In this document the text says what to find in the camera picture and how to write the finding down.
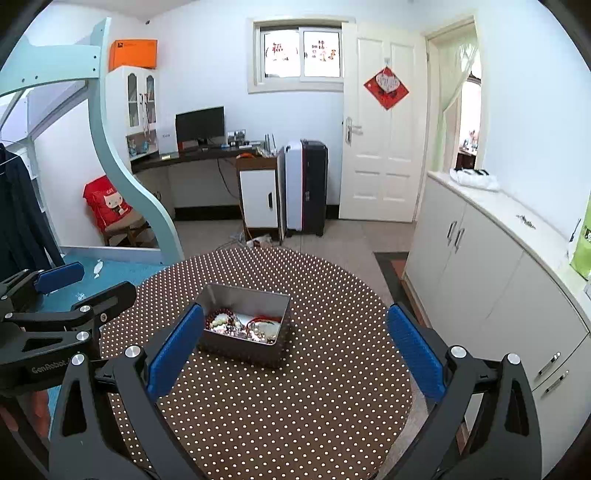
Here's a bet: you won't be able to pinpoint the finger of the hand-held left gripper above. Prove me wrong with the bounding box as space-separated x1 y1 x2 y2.
0 261 86 315
0 281 138 366

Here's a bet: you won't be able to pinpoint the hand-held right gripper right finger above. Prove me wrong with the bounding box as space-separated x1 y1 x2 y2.
383 302 542 480

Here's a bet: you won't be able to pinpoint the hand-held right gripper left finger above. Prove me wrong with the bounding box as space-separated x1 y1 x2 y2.
47 302 206 480

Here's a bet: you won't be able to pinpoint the red bead bracelet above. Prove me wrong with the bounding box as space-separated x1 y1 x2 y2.
204 307 247 340

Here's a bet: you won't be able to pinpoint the metal tin box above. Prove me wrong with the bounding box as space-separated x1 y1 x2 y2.
195 283 291 369

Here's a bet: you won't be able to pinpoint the dark hanging clothes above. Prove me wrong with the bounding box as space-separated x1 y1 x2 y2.
0 143 65 278

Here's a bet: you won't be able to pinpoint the wooden chair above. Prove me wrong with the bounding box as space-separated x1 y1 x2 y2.
102 217 160 247

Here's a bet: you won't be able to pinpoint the red bag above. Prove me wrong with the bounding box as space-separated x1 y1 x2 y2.
83 175 134 232

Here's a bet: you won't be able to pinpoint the pale jade bangle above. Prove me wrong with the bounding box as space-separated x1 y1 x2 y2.
252 320 280 344

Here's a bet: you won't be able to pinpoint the white sideboard cabinet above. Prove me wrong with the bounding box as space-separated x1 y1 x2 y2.
402 170 591 476

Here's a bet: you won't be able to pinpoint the black top desk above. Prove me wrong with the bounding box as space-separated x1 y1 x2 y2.
130 145 278 220

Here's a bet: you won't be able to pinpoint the white panel door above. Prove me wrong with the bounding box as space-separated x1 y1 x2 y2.
339 21 428 223

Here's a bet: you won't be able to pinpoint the small white cabinet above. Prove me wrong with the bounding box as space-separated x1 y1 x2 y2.
235 157 280 232

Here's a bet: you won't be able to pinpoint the white plastic bag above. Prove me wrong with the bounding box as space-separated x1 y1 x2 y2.
450 167 502 192

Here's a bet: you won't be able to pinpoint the white hutch cabinet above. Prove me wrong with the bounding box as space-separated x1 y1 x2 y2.
105 65 158 160

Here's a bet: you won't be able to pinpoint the green bag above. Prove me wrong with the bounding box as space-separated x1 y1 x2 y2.
569 222 591 280

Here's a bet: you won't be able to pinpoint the black suitcase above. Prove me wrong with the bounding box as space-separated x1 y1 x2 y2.
300 139 329 237

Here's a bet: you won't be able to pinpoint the black monitor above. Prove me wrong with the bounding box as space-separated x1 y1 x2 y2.
175 106 225 145

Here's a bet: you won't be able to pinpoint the white suitcase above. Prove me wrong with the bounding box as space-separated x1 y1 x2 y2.
283 141 305 236

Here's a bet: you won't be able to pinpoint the orange box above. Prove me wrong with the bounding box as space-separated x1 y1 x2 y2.
108 39 158 72

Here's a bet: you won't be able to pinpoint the red door decoration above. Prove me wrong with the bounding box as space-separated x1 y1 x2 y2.
363 67 410 110

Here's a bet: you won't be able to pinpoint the light green curtain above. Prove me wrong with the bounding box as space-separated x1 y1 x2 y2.
438 32 481 171

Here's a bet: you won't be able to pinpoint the window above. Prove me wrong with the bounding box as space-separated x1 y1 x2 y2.
247 17 356 94

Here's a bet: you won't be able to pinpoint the red string bracelet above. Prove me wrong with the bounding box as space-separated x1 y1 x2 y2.
247 315 283 334

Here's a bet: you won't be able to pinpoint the light blue bunk bed frame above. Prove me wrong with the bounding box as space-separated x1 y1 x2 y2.
0 17 185 266

